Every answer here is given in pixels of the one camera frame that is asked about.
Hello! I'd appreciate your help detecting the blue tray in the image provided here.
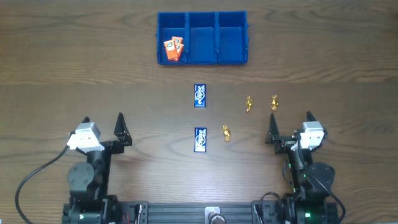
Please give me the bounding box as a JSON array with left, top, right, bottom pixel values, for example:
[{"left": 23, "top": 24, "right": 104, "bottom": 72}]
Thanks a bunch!
[{"left": 156, "top": 11, "right": 249, "bottom": 66}]

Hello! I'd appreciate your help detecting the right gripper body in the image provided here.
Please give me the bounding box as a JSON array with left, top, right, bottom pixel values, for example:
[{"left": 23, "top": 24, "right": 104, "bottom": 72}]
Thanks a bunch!
[{"left": 273, "top": 134, "right": 300, "bottom": 155}]

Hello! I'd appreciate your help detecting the mounting rail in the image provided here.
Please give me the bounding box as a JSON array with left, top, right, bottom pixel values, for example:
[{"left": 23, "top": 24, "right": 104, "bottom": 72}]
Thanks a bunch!
[{"left": 62, "top": 200, "right": 340, "bottom": 224}]

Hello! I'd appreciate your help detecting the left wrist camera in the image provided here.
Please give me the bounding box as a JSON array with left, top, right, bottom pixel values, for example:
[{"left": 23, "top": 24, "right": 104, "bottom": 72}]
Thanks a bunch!
[{"left": 66, "top": 121, "right": 105, "bottom": 153}]

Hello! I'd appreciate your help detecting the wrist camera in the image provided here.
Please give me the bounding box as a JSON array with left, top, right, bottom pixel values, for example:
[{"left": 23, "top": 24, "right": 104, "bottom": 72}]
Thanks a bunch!
[
  {"left": 66, "top": 121, "right": 105, "bottom": 153},
  {"left": 290, "top": 121, "right": 325, "bottom": 152}
]

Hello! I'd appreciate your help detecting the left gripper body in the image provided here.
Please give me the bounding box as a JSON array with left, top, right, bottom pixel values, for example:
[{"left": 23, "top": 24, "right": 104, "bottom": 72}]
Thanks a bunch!
[{"left": 98, "top": 140, "right": 126, "bottom": 154}]

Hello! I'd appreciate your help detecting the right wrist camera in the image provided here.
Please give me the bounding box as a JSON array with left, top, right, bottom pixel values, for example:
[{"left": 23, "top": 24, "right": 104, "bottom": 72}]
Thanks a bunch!
[{"left": 290, "top": 121, "right": 325, "bottom": 152}]

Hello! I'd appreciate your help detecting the blue candy pack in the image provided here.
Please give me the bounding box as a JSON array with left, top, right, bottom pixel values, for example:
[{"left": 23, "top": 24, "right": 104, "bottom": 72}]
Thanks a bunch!
[
  {"left": 193, "top": 83, "right": 207, "bottom": 109},
  {"left": 193, "top": 126, "right": 208, "bottom": 154}
]

